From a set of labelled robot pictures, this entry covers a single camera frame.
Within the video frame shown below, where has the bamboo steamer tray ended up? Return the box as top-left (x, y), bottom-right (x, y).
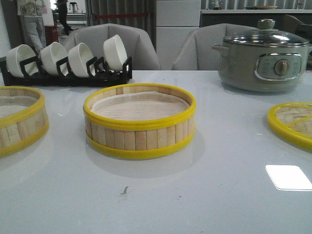
top-left (0, 86), bottom-right (49, 157)
top-left (83, 83), bottom-right (196, 159)

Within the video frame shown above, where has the woven bamboo steamer lid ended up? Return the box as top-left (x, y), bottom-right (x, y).
top-left (267, 102), bottom-right (312, 152)

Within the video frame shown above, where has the white paper liner center tray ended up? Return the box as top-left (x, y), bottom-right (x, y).
top-left (91, 91), bottom-right (190, 121)

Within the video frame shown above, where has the white paper liner tray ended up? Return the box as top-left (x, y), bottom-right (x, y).
top-left (0, 96), bottom-right (37, 118)
top-left (91, 91), bottom-right (190, 121)

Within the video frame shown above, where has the black bowl rack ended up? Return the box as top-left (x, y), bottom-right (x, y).
top-left (0, 56), bottom-right (132, 87)

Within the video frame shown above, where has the left grey chair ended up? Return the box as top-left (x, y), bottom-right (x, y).
top-left (61, 23), bottom-right (161, 70)

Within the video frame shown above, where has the grey chair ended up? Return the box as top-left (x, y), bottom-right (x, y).
top-left (61, 23), bottom-right (161, 70)
top-left (172, 23), bottom-right (253, 71)

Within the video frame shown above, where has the right grey chair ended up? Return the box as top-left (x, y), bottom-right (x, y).
top-left (172, 23), bottom-right (253, 71)

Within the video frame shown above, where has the white bowl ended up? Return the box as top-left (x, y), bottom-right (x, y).
top-left (40, 42), bottom-right (68, 76)
top-left (103, 35), bottom-right (127, 71)
top-left (6, 44), bottom-right (36, 78)
top-left (68, 42), bottom-right (94, 78)

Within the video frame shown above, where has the white cabinet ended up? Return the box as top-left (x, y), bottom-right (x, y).
top-left (156, 0), bottom-right (201, 70)

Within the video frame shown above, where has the grey electric cooking pot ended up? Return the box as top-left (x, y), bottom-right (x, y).
top-left (212, 42), bottom-right (312, 93)

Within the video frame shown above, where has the red cylinder bin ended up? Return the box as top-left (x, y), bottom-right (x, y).
top-left (44, 25), bottom-right (59, 46)

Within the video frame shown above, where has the glass pot lid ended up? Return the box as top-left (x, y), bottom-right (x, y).
top-left (223, 19), bottom-right (310, 47)

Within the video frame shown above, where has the person in dark clothes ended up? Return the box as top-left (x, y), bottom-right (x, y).
top-left (55, 0), bottom-right (73, 36)

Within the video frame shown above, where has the person in light clothes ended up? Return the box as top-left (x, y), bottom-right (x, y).
top-left (17, 0), bottom-right (48, 54)

